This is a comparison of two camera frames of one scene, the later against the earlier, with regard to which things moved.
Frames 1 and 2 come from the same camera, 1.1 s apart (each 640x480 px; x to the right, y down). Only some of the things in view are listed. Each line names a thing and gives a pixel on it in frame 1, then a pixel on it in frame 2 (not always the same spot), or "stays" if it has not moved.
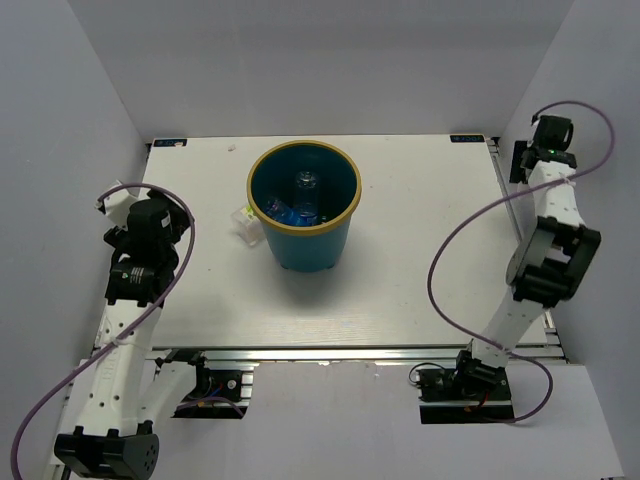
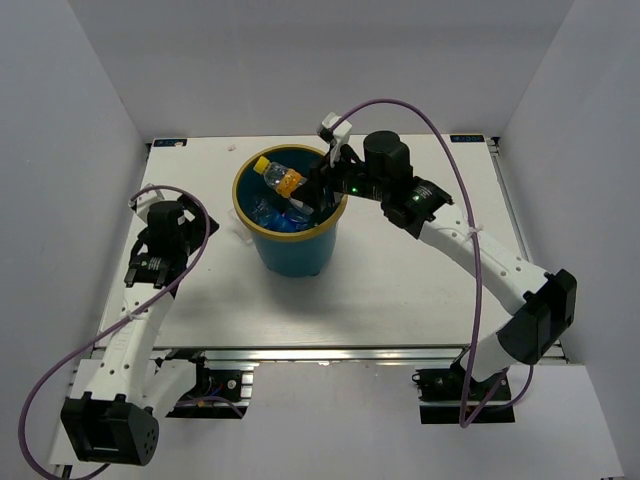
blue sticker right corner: [467, 138] stays
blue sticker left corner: [169, 142] stays
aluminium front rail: [350, 354] stays
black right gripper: [517, 173] → [320, 175]
